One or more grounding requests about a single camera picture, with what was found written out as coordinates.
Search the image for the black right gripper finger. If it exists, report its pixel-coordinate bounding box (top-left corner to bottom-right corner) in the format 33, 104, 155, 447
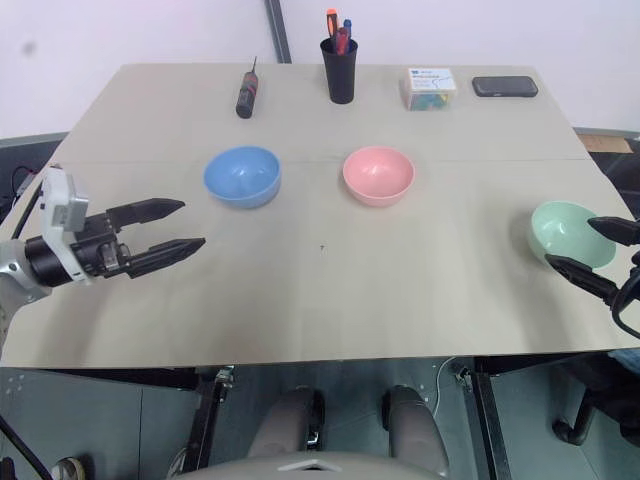
587, 215, 640, 247
544, 253, 620, 302

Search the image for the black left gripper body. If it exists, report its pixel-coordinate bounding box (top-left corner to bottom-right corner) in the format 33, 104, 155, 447
69, 207, 136, 279

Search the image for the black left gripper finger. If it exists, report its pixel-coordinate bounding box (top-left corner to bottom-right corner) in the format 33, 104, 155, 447
124, 237, 207, 280
106, 198, 186, 231

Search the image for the green bowl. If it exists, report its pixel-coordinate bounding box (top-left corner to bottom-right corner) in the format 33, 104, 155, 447
527, 200, 617, 272

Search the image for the brown cardboard box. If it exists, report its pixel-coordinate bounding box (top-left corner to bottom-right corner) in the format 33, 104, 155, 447
574, 130, 634, 154

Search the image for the blue bowl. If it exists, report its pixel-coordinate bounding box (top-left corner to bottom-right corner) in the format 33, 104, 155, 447
202, 145, 283, 210

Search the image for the black office chair base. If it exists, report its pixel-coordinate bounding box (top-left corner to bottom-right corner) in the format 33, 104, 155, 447
551, 349, 640, 447

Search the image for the black red-marked screwdriver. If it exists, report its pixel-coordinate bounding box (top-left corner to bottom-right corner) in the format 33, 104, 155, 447
235, 55, 261, 120

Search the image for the black table leg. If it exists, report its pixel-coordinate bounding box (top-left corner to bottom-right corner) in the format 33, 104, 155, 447
451, 355, 514, 480
187, 367, 237, 474

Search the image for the black zip case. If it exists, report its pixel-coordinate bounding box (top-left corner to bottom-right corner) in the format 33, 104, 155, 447
471, 75, 540, 100

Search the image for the grey rounded robot leg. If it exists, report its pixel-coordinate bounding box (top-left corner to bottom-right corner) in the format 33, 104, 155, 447
381, 384, 450, 477
246, 385, 327, 460

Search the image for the white shoe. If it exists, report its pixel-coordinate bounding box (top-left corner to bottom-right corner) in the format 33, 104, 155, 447
49, 455, 92, 480

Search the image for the dark grey pole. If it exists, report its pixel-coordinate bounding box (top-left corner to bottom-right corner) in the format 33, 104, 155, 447
263, 0, 293, 65

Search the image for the pink bowl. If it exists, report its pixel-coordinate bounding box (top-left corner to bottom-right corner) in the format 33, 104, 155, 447
342, 146, 416, 207

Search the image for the black pen cup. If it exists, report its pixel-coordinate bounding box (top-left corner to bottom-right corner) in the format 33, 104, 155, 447
319, 38, 360, 105

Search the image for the clear plastic card box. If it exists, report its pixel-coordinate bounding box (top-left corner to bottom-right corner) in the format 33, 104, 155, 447
398, 67, 459, 113

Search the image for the grey robot torso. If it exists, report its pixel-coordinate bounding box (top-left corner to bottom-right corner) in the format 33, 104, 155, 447
167, 451, 454, 480

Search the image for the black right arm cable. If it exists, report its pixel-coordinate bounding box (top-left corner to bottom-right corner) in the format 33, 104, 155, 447
610, 268, 640, 342

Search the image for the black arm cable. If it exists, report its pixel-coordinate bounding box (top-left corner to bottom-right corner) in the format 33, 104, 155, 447
8, 169, 51, 242
610, 268, 640, 342

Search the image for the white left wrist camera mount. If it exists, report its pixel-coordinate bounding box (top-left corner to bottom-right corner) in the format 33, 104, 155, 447
39, 167, 95, 287

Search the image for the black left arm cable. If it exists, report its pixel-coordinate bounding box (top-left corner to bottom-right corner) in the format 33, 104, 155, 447
8, 169, 51, 242

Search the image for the white thin cable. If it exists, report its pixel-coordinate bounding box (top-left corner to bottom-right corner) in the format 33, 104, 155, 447
430, 356, 454, 417

